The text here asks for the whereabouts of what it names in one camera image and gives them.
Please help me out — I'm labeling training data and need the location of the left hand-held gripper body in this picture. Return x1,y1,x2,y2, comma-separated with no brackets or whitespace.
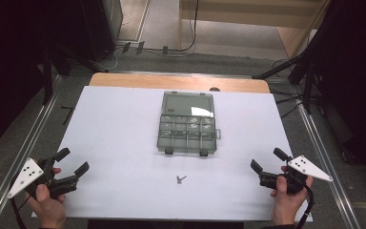
7,156,80,200

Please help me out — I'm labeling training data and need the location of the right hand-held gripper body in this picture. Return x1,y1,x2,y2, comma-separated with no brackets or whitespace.
258,155,335,196

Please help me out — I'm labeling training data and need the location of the clear grey compartment box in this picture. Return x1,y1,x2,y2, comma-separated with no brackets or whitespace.
156,91,222,157

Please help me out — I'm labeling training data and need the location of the person's left hand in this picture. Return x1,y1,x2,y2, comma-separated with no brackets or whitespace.
25,182,68,229

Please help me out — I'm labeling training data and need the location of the person's right hand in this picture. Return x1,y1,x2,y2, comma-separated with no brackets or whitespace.
270,176,315,227

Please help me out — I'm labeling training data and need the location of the white table sheet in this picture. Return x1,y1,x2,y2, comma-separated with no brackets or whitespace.
31,85,314,222

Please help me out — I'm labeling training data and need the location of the black metal stand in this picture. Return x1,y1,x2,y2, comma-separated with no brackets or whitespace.
252,31,332,115
42,44,109,106

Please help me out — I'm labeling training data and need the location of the black curtain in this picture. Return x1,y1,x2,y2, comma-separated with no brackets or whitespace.
311,0,366,175
0,0,87,156

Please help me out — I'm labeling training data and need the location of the dark cabinet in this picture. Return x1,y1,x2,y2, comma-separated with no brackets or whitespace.
79,0,124,61

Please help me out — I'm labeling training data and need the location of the metal floor rail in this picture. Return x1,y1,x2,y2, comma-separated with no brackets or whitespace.
296,101,361,229
0,74,63,229

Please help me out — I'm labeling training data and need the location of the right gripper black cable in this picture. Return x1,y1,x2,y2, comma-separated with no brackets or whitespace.
295,184,316,229

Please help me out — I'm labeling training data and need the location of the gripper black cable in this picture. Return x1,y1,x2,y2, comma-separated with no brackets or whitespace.
9,177,30,229
295,184,316,229

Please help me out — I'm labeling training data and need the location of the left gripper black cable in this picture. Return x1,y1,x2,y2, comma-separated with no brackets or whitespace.
9,177,30,229

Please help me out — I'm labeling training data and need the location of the black floor cable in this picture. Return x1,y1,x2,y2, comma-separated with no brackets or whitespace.
274,90,304,119

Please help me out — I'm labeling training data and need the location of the black hanging cable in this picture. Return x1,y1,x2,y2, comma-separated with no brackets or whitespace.
146,0,200,55

